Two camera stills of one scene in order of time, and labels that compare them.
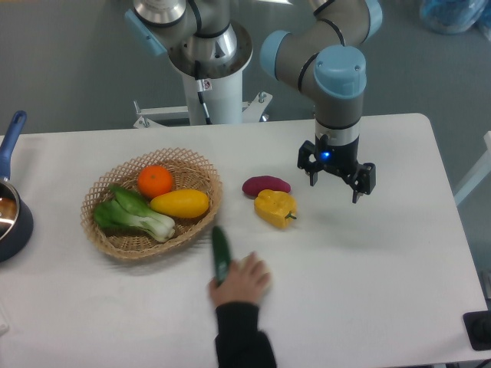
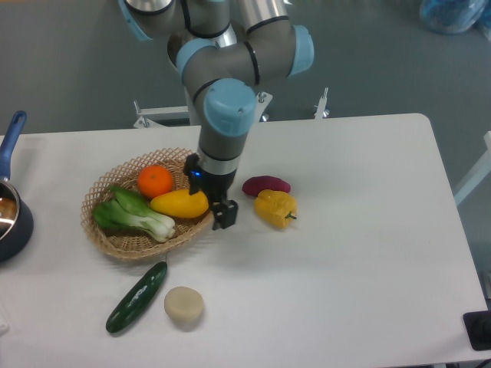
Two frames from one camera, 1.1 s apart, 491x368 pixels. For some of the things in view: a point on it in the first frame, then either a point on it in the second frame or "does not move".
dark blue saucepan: [16, 218] does not move
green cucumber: [221, 254] -> [123, 316]
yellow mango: [186, 204] does not move
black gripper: [341, 159] -> [216, 187]
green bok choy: [127, 209] does not move
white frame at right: [480, 172] does not move
